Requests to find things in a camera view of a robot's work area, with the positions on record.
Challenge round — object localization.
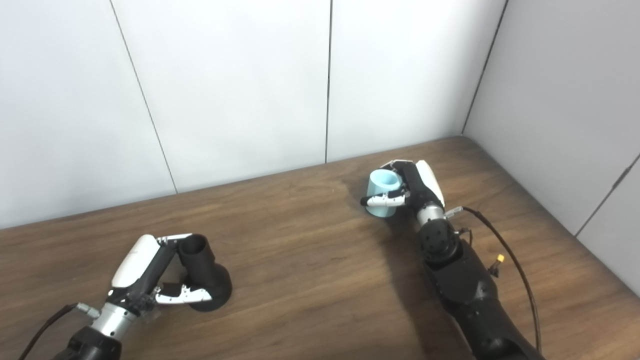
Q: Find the black and white right hand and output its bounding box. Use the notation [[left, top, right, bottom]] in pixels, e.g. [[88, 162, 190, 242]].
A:
[[360, 159, 446, 213]]

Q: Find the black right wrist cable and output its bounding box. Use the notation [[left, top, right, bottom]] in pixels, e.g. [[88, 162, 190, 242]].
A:
[[445, 206, 543, 351]]

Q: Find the black flared nozzle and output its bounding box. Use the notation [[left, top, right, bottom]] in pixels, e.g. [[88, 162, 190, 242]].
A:
[[178, 234, 233, 313]]

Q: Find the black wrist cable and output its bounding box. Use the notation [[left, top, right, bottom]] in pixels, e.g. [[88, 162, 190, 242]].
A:
[[445, 206, 543, 351], [17, 302, 103, 360]]

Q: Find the light-blue hose piece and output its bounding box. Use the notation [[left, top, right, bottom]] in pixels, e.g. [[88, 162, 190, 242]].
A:
[[366, 169, 403, 219]]

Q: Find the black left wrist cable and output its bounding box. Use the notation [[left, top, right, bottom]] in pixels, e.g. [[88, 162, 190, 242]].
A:
[[17, 302, 103, 360]]

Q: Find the black and white left hand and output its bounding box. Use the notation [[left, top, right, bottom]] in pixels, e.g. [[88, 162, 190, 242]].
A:
[[107, 233, 213, 313]]

